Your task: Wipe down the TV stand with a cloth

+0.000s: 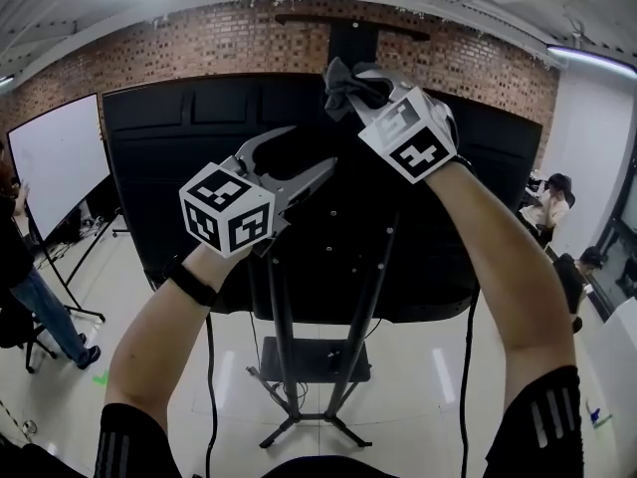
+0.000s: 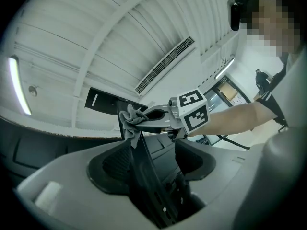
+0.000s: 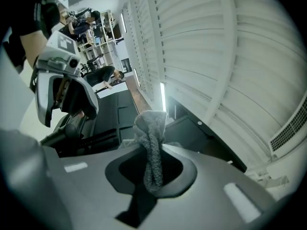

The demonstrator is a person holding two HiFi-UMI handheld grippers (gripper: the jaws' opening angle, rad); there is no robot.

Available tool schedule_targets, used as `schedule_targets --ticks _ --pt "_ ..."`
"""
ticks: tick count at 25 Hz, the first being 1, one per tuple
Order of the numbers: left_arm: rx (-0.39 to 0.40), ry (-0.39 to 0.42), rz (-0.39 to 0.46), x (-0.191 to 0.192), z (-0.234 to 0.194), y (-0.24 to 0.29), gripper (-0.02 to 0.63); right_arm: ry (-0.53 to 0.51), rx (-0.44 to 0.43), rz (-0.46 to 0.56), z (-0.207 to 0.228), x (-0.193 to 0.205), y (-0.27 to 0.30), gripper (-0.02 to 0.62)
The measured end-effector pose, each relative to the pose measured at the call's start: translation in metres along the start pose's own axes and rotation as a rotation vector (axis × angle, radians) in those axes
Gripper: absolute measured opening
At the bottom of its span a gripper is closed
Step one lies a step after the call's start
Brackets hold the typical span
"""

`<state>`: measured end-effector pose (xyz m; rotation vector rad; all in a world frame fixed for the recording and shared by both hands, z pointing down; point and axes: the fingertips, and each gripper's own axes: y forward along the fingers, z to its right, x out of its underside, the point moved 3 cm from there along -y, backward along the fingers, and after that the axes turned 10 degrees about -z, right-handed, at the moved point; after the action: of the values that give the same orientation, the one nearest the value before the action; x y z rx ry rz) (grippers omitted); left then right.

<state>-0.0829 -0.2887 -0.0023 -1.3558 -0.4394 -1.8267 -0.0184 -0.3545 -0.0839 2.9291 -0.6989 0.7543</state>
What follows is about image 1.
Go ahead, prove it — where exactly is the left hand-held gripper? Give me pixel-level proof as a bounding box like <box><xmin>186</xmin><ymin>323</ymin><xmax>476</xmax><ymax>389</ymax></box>
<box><xmin>177</xmin><ymin>124</ymin><xmax>339</xmax><ymax>260</ymax></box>

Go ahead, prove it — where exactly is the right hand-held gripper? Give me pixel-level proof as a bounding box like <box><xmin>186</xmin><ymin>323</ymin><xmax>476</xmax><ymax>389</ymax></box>
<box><xmin>346</xmin><ymin>65</ymin><xmax>459</xmax><ymax>186</ymax></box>

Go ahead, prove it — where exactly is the grey cloth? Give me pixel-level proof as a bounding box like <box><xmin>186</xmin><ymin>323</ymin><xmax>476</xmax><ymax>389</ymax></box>
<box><xmin>321</xmin><ymin>56</ymin><xmax>392</xmax><ymax>122</ymax></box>

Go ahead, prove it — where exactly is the black TV stand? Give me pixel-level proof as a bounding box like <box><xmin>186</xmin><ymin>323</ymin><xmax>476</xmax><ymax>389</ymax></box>
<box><xmin>246</xmin><ymin>12</ymin><xmax>433</xmax><ymax>451</ymax></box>

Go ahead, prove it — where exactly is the person's right forearm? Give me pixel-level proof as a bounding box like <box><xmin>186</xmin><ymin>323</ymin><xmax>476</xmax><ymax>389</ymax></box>
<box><xmin>422</xmin><ymin>160</ymin><xmax>579</xmax><ymax>407</ymax></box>

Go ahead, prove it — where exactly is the person's left forearm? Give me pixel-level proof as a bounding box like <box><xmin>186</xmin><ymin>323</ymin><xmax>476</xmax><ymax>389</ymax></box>
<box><xmin>104</xmin><ymin>244</ymin><xmax>235</xmax><ymax>420</ymax></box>

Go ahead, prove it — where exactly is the white whiteboard on stand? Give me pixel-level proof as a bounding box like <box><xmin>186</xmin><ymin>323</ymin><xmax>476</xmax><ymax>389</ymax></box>
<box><xmin>5</xmin><ymin>92</ymin><xmax>113</xmax><ymax>242</ymax></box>

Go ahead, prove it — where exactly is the black display stand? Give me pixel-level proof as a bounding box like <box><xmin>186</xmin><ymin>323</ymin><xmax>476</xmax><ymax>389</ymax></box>
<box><xmin>27</xmin><ymin>206</ymin><xmax>123</xmax><ymax>323</ymax></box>

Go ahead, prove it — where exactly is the large black television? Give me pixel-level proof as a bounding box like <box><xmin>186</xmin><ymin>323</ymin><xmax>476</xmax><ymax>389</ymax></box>
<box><xmin>102</xmin><ymin>72</ymin><xmax>543</xmax><ymax>326</ymax></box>

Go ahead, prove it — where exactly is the black wrist watch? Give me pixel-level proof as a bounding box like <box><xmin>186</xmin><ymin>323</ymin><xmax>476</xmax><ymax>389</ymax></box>
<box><xmin>162</xmin><ymin>261</ymin><xmax>220</xmax><ymax>308</ymax></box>

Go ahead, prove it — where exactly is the dark glass door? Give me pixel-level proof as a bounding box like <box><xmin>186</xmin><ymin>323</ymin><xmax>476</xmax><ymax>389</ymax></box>
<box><xmin>591</xmin><ymin>166</ymin><xmax>637</xmax><ymax>318</ymax></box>

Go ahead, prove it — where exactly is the black office chair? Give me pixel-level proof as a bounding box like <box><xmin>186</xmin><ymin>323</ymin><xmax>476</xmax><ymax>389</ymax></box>
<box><xmin>0</xmin><ymin>291</ymin><xmax>59</xmax><ymax>373</ymax></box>

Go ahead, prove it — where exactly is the yellow black floor tape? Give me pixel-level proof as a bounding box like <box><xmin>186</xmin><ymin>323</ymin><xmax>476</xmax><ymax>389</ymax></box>
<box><xmin>0</xmin><ymin>398</ymin><xmax>31</xmax><ymax>437</ymax></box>

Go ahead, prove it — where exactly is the person's black striped shirt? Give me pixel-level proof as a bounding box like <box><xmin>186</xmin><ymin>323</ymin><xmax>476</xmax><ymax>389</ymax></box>
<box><xmin>0</xmin><ymin>364</ymin><xmax>583</xmax><ymax>478</ymax></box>

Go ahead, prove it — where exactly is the white cabinet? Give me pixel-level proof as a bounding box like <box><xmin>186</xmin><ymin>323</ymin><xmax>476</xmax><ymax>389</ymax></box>
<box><xmin>579</xmin><ymin>296</ymin><xmax>637</xmax><ymax>467</ymax></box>

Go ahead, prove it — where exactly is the blue green floor object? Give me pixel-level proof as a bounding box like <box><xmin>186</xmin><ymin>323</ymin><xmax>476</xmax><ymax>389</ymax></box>
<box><xmin>584</xmin><ymin>398</ymin><xmax>614</xmax><ymax>428</ymax></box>

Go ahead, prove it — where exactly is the black wrist string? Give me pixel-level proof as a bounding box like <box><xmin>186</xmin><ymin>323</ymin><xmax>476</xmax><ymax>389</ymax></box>
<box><xmin>450</xmin><ymin>151</ymin><xmax>477</xmax><ymax>176</ymax></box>

